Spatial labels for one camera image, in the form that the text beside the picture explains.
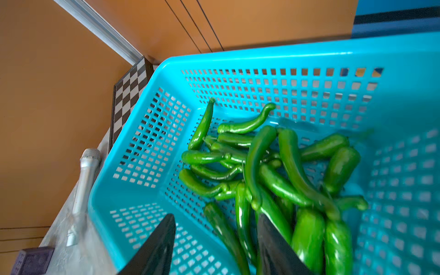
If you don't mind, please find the teal plastic basket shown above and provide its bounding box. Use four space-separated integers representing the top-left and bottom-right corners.
88 32 440 275

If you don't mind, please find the black white checkerboard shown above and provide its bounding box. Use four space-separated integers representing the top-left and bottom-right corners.
108 56 154 151

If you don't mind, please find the left aluminium frame post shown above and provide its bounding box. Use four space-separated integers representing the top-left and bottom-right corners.
55 0 143 65

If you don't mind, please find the purple cube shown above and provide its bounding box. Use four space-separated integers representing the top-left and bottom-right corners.
10 246 55 275

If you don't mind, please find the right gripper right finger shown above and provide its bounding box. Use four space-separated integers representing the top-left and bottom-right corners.
257 214 312 275

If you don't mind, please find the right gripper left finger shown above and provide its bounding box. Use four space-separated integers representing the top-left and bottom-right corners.
119 214 176 275

